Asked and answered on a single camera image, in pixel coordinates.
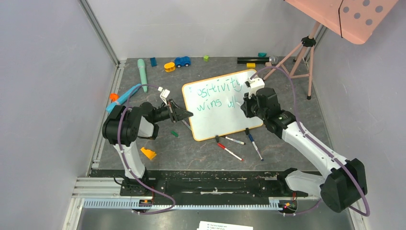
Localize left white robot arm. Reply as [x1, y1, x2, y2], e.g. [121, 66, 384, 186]
[102, 99, 193, 195]

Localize purple whiteboard marker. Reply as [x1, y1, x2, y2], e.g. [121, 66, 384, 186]
[182, 120, 192, 131]

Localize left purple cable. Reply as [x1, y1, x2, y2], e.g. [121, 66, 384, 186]
[116, 84, 177, 216]

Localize red whiteboard marker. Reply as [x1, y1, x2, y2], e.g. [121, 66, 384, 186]
[217, 143, 244, 161]

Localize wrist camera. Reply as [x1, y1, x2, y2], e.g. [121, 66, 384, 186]
[158, 87, 170, 105]
[244, 78, 265, 99]

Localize dark blue block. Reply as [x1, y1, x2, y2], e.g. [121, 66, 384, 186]
[150, 57, 158, 67]

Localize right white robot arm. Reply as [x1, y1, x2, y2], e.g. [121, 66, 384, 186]
[240, 88, 371, 217]

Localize blue whiteboard marker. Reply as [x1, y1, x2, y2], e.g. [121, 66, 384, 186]
[248, 134, 264, 161]

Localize small orange toy piece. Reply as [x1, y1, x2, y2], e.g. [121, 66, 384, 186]
[109, 93, 119, 102]

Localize mint green toy microphone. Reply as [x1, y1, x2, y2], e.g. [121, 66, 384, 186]
[137, 58, 148, 92]

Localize green marker cap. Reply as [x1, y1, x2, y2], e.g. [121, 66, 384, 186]
[171, 131, 179, 137]

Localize purple cable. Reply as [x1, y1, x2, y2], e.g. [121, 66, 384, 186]
[250, 66, 371, 218]
[116, 84, 177, 216]

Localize orange wedge block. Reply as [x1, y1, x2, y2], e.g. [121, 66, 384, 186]
[140, 147, 157, 160]

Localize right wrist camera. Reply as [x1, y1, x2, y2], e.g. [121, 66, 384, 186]
[244, 78, 265, 99]

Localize orange framed whiteboard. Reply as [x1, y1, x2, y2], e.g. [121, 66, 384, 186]
[182, 69, 263, 141]

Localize black whiteboard marker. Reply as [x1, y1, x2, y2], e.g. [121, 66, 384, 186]
[221, 136, 246, 145]

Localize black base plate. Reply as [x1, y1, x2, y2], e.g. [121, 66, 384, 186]
[115, 170, 308, 206]

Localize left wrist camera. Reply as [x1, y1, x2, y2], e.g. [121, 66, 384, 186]
[158, 87, 170, 105]

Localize pink tripod stand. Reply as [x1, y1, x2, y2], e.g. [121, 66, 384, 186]
[275, 22, 321, 100]

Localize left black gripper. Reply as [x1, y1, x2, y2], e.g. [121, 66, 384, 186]
[152, 99, 193, 123]

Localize grey slotted cable duct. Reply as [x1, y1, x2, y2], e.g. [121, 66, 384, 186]
[83, 198, 286, 211]

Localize blue toy car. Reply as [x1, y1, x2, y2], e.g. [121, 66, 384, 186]
[174, 56, 191, 68]

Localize yellow oval toy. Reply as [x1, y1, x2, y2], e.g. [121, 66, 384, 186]
[164, 62, 176, 72]

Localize pink perforated panel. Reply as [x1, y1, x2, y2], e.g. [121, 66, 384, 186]
[287, 0, 398, 45]

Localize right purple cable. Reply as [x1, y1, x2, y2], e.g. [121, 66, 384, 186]
[250, 66, 371, 218]

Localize blue toy marker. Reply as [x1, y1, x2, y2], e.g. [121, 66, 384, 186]
[105, 84, 141, 113]

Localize white paper sheet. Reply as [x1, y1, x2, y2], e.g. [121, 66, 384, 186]
[197, 221, 253, 230]

